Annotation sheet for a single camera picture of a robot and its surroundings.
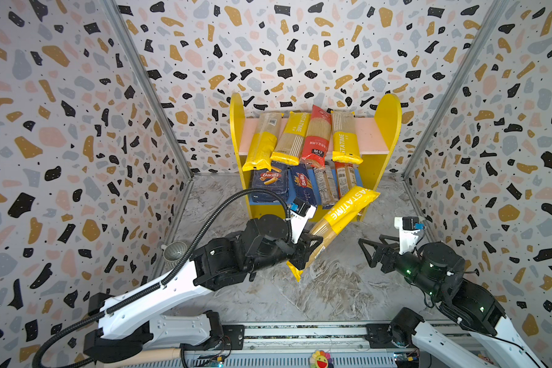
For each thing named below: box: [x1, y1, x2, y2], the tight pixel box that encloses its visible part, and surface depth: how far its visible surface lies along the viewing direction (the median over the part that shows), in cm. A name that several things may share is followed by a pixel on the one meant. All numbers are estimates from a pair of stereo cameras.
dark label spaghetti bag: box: [313, 164, 339, 210], surface depth 99 cm
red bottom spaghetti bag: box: [301, 105, 332, 168], surface depth 75 cm
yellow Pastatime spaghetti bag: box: [331, 111, 364, 165], surface depth 75 cm
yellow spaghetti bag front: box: [269, 111, 312, 166], surface depth 74 cm
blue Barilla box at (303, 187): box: [291, 163, 318, 207], surface depth 96 cm
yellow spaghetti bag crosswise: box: [286, 185, 381, 282], surface depth 58 cm
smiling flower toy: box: [309, 350, 335, 368], surface depth 70 cm
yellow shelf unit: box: [230, 92, 403, 219], surface depth 77 cm
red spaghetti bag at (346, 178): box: [334, 161, 358, 200], surface depth 102 cm
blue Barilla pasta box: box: [249, 164, 290, 206], surface depth 94 cm
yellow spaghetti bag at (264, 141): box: [242, 112, 284, 172], surface depth 73 cm
